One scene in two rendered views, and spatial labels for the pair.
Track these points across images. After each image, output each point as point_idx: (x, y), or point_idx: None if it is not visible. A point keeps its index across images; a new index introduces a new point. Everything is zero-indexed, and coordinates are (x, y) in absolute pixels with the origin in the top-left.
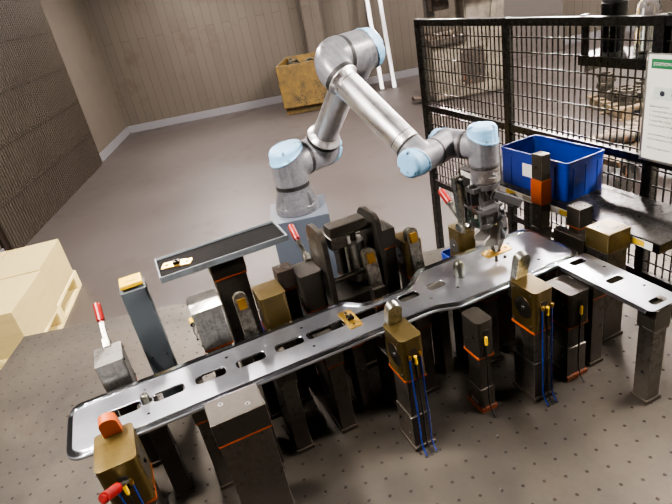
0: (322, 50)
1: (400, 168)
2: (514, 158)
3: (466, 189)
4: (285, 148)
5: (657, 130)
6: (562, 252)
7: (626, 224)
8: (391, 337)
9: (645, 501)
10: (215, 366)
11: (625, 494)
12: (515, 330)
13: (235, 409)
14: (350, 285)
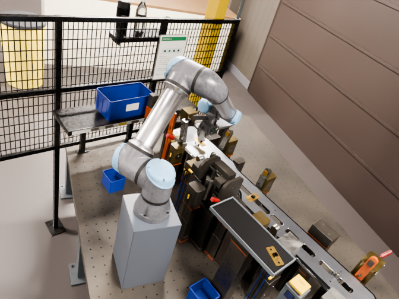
0: (219, 80)
1: (236, 122)
2: (120, 104)
3: (215, 120)
4: (168, 167)
5: (161, 66)
6: (192, 128)
7: (179, 107)
8: (272, 179)
9: (257, 168)
10: (302, 250)
11: (256, 171)
12: (176, 175)
13: (328, 228)
14: (210, 202)
